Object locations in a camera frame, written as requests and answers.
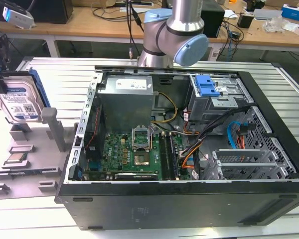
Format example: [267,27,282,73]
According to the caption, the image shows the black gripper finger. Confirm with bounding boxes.
[0,73,8,94]

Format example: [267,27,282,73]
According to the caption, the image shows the hard disk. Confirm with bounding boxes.
[0,68,51,124]

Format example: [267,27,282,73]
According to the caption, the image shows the metal disk bay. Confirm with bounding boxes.
[203,148,298,180]

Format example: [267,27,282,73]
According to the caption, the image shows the large black computer box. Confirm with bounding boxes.
[27,0,74,25]

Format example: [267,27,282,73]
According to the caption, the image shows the silver CPU chip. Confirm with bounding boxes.
[5,152,28,164]

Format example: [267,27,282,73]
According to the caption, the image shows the grey parts rack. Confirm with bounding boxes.
[0,107,80,200]

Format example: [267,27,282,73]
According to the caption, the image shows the RAM stick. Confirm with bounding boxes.
[8,170,44,176]

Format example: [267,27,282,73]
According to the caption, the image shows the wooden desk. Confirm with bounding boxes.
[0,4,299,53]

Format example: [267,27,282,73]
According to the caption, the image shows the black case fan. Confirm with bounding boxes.
[85,104,106,163]

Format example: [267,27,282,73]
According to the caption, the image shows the grey power supply unit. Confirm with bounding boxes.
[97,75,157,129]

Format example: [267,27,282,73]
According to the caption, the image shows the green motherboard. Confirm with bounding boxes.
[86,131,190,181]

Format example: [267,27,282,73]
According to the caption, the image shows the metal socket cover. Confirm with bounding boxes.
[131,126,153,152]

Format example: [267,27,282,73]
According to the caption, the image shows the black graphics card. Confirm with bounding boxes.
[114,172,160,181]

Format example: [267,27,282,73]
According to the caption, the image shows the blue plastic drive latch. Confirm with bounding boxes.
[195,75,221,98]

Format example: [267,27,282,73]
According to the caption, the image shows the black PC case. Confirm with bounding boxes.
[54,65,299,231]

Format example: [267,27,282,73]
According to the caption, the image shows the metal drive cage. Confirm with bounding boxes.
[185,74,255,123]

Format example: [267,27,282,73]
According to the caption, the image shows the black box on desk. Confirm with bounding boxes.
[200,3,226,38]

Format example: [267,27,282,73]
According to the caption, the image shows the small black cube box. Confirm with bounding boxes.
[237,12,255,28]

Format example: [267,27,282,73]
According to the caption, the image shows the flat grey box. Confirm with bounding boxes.
[252,8,284,21]

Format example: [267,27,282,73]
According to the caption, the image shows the clear plastic bag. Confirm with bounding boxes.
[263,16,291,33]

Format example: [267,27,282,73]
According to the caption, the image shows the blue cardboard box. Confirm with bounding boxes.
[281,3,299,19]

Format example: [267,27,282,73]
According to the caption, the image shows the thin black hanging cables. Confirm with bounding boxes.
[124,0,146,60]

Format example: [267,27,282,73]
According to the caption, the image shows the yellow and black wire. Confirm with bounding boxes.
[151,92,178,124]

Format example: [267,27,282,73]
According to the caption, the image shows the black cable bundle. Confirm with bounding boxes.
[183,105,253,155]

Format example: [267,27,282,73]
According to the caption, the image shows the blue data wire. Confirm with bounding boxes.
[226,121,249,150]

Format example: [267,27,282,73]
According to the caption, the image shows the orange power wire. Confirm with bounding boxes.
[236,133,245,150]

